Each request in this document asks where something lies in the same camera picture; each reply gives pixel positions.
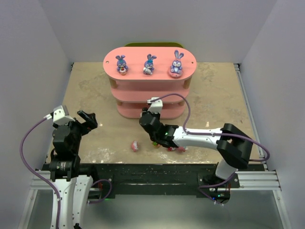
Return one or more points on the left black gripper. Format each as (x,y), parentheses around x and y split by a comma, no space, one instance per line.
(81,125)

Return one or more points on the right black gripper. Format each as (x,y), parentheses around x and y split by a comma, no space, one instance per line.
(147,118)

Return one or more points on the round pink flower toy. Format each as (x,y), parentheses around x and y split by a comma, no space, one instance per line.
(156,145)

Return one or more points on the red pink cake toy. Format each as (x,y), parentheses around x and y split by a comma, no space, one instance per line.
(171,149)

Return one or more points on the purple bunny with bottle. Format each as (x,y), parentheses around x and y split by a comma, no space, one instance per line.
(148,65)

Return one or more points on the purple bunny with cupcake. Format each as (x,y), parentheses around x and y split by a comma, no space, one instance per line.
(122,67)

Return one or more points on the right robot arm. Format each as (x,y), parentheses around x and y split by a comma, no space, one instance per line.
(233,145)

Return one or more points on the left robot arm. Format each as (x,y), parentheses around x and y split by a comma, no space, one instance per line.
(71,180)

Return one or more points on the pink three-tier shelf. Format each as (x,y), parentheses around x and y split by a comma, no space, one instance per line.
(132,90)

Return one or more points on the green board behind shelf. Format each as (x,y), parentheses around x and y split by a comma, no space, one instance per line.
(154,44)

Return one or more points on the pink white lying toy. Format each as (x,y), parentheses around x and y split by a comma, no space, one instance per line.
(134,146)

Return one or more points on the pink pig toy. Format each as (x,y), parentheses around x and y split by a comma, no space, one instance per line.
(181,149)

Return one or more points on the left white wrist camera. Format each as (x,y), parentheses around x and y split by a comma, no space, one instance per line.
(60,116)

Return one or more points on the black base frame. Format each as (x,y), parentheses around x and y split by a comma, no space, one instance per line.
(168,179)

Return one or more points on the aluminium rail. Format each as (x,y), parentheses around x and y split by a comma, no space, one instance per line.
(248,180)

